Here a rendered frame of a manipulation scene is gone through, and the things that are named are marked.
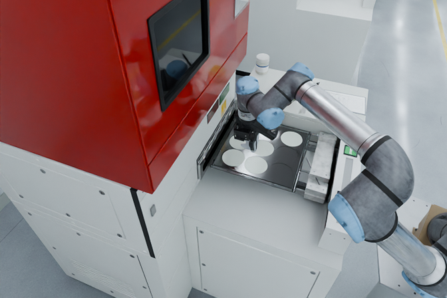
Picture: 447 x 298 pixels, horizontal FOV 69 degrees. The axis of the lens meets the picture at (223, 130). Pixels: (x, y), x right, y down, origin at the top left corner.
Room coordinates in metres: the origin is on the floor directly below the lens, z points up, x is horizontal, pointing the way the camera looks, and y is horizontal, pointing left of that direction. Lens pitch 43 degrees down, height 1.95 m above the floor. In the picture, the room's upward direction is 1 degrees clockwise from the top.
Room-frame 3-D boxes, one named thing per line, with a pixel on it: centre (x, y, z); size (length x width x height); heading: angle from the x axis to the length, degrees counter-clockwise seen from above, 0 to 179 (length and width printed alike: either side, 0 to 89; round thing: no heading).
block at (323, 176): (0.87, -0.41, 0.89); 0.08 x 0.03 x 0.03; 69
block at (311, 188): (0.79, -0.38, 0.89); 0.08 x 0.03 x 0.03; 69
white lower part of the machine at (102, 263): (1.04, 0.42, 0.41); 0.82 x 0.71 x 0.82; 159
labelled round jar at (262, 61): (1.55, -0.21, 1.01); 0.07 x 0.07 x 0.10
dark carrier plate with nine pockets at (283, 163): (1.02, -0.18, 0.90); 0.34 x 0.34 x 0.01; 69
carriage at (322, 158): (0.94, -0.43, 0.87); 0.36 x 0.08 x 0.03; 159
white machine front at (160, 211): (0.92, 0.10, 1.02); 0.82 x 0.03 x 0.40; 159
